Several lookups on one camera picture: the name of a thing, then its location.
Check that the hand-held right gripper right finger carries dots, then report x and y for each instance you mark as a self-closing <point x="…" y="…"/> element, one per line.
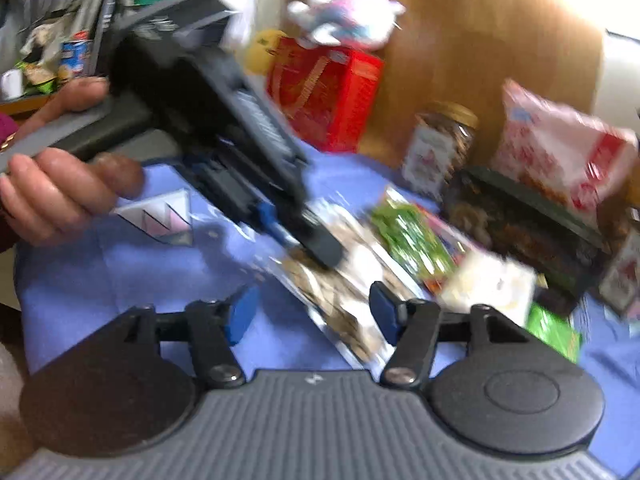
<point x="385" y="315"/>

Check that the pink white plush toy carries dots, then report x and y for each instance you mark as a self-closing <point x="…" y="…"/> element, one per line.
<point x="350" y="17"/>

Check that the pink snack bag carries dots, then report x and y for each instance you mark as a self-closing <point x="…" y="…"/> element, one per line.
<point x="555" y="160"/>

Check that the blue cloth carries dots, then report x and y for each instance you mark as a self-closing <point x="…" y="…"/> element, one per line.
<point x="100" y="285"/>

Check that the wooden headboard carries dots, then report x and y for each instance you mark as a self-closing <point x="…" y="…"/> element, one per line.
<point x="475" y="35"/>

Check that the yellow round object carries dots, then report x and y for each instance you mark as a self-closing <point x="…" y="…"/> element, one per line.
<point x="262" y="50"/>

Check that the green snack packet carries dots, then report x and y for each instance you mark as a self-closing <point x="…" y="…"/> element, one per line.
<point x="415" y="235"/>

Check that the white snack packet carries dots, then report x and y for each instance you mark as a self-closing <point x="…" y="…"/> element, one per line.
<point x="487" y="285"/>

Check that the clear nut snack packet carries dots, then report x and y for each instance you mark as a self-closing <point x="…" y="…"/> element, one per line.
<point x="345" y="305"/>

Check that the person's left hand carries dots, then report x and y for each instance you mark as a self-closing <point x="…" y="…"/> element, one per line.
<point x="50" y="195"/>

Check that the small green cracker packet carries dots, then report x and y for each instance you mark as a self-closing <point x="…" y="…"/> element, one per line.
<point x="552" y="332"/>

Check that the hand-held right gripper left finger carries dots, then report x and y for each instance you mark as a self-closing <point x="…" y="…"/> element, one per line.
<point x="242" y="312"/>

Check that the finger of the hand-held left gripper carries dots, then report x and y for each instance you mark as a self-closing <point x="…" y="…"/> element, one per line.
<point x="322" y="249"/>
<point x="266" y="216"/>

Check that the white cup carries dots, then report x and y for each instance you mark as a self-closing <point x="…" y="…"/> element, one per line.
<point x="11" y="85"/>

